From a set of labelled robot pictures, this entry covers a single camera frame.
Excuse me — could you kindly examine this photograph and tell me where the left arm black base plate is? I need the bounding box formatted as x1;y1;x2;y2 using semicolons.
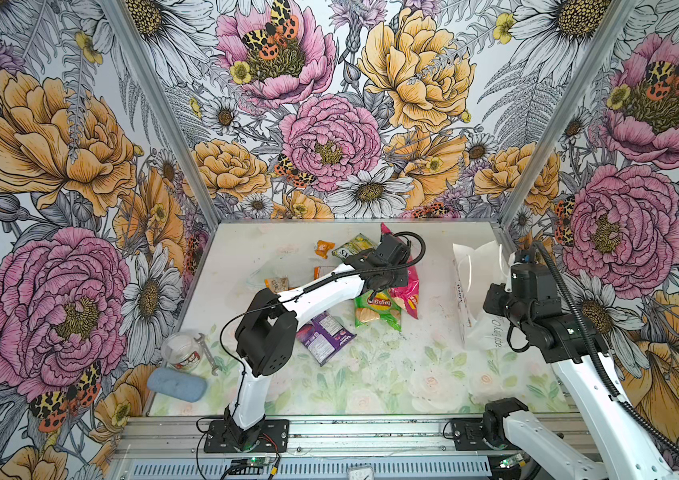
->
202;417;290;454

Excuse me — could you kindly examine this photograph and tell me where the green circuit board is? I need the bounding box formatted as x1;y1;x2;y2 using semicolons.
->
225;457;273;477
497;453;527;469

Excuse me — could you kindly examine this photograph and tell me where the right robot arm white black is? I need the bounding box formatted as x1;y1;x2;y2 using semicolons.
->
481;263;679;479

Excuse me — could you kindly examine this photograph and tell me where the pink chips bag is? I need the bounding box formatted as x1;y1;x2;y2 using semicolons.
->
381;223;423;319

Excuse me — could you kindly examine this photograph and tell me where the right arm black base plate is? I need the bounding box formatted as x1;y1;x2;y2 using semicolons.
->
443;417;521;452

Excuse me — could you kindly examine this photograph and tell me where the clear orange cracker packet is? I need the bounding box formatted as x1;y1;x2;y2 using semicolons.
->
264;277;290;293

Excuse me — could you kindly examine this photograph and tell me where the purple snack packet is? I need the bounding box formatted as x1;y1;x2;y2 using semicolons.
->
296;312;357;366

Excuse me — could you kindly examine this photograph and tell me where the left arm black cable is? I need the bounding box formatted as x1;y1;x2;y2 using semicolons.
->
218;230;427;385

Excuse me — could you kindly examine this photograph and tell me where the small orange biscuit packet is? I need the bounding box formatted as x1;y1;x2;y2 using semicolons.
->
314;240;335;259

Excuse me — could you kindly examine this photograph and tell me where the blue sponge block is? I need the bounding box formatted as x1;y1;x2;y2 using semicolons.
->
147;367;207;403

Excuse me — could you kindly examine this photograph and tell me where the white paper bag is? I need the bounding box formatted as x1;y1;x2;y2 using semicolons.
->
453;240;509;351

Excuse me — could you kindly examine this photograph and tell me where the right green circuit board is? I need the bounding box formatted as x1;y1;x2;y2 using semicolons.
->
497;453;527;469

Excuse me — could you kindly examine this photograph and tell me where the white vented cable tray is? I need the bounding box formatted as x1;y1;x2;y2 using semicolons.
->
116;456;491;479

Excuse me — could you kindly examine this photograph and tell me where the green Fox's spring tea bag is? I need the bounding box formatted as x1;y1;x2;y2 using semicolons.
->
331;234;377;261

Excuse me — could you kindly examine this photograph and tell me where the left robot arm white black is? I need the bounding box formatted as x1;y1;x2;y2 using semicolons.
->
224;231;427;433

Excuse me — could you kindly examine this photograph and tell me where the aluminium mounting rail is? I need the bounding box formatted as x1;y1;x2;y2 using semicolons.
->
113;413;599;460

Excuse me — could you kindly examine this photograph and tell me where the green Lays chips bag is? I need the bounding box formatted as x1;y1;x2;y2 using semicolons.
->
355;290;403;332

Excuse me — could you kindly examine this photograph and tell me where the metal wrench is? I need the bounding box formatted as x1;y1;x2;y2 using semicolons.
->
194;333;219;376

